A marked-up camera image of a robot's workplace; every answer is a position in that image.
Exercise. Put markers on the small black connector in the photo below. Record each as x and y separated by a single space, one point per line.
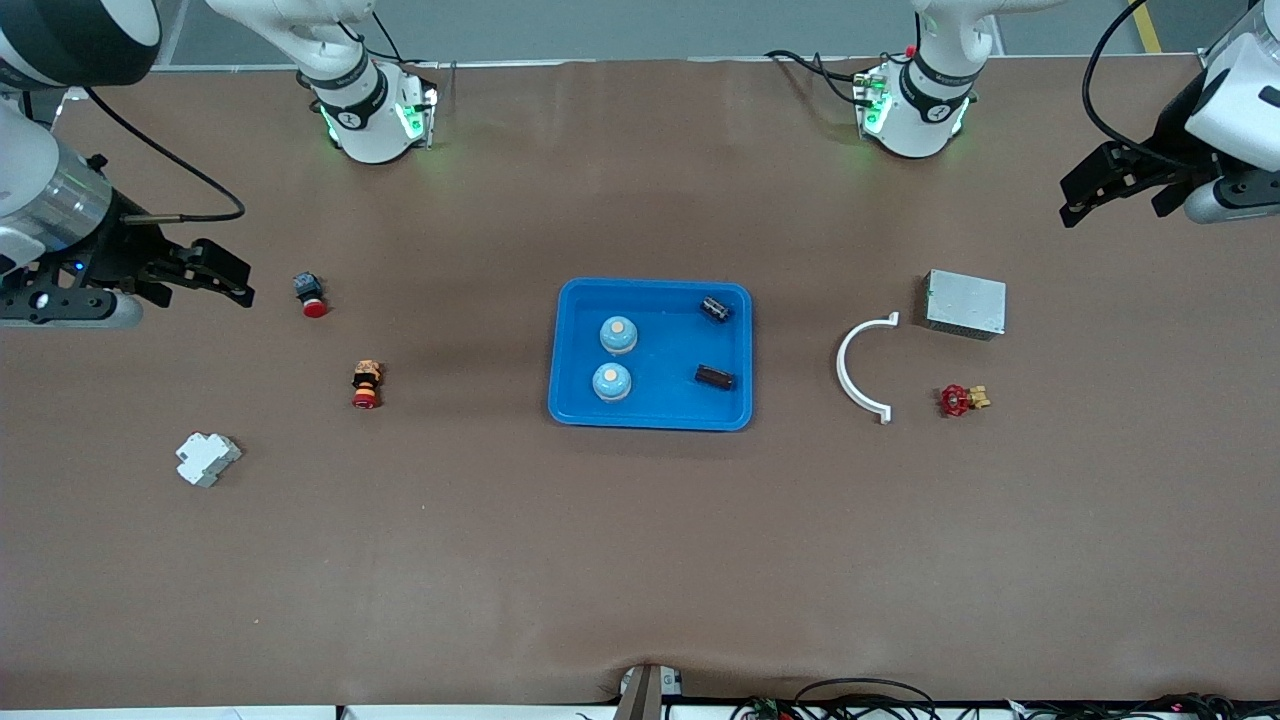
716 309

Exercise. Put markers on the red pushbutton with orange block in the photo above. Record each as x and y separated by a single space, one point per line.
366 385

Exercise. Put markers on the black switch red mushroom button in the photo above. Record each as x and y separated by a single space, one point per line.
312 298

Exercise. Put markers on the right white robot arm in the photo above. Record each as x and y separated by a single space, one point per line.
40 180

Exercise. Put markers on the brown table cover mat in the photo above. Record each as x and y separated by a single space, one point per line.
640 560

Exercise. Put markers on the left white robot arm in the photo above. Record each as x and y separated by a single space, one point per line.
925 120

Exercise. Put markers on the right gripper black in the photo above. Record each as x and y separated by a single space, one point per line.
118 250

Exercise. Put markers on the blue plastic tray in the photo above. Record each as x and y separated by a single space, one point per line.
665 350

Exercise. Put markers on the blue service bell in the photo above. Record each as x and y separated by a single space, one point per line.
611 382
618 336

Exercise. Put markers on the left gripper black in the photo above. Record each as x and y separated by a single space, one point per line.
1176 130

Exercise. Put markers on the brown electrolytic capacitor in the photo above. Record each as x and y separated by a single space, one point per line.
715 378

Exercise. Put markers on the aluminium frame profile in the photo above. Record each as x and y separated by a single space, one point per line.
1210 62

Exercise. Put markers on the silver metal power supply box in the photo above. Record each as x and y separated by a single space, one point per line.
965 305

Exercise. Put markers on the grey metal bracket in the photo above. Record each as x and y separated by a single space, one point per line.
640 695

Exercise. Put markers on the white DIN rail breaker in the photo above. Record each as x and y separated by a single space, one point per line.
207 460

